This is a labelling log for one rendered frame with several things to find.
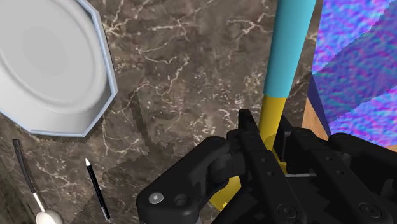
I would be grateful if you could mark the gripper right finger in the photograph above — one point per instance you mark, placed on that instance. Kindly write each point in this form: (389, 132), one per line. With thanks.
(341, 173)

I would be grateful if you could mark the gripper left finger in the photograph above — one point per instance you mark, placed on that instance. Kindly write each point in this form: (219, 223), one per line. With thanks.
(186, 183)

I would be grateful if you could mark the black pen with white tip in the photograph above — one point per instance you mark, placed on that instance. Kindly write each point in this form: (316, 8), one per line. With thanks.
(96, 189)

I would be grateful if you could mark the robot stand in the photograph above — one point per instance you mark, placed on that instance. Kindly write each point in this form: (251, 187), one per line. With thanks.
(356, 62)

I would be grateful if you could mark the white plate with blue rim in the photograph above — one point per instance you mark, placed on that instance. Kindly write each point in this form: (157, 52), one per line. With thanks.
(52, 62)

